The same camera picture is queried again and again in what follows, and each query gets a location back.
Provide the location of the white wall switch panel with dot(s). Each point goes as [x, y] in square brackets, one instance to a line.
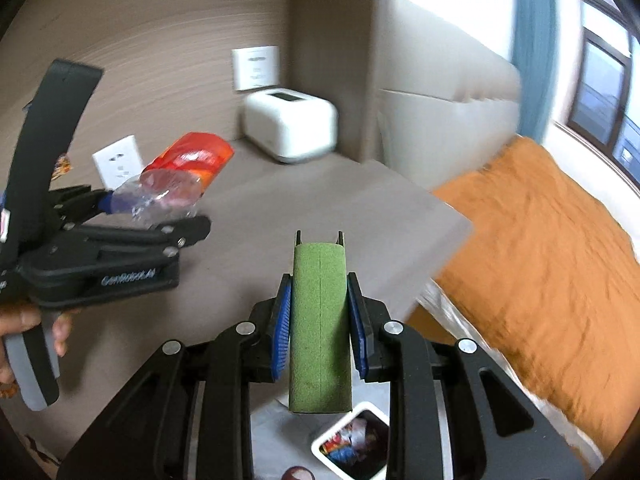
[255, 67]

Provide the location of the dark framed window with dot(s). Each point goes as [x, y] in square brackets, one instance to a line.
[599, 110]

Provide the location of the person's left hand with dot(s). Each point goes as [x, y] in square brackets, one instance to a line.
[17, 318]

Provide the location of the blue curtain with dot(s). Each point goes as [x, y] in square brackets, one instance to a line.
[535, 55]

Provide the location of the green sponge block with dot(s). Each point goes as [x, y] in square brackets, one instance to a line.
[320, 369]

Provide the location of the white square trash bin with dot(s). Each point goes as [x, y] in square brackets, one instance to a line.
[355, 447]

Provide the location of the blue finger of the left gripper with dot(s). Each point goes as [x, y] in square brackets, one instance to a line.
[109, 203]

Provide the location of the white wall socket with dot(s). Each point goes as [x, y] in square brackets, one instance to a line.
[118, 162]

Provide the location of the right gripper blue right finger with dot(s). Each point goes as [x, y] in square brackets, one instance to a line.
[495, 431]

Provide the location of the white bedside cabinet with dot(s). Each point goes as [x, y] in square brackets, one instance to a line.
[397, 236]

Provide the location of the orange bed with white trim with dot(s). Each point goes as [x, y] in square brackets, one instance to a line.
[549, 279]

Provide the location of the clear bottle with red label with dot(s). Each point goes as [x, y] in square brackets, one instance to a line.
[170, 187]

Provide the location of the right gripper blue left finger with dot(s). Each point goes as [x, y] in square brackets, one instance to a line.
[188, 405]

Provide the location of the beige padded headboard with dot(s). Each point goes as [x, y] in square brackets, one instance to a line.
[446, 103]

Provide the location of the white box appliance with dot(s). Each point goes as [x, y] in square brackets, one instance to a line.
[289, 125]

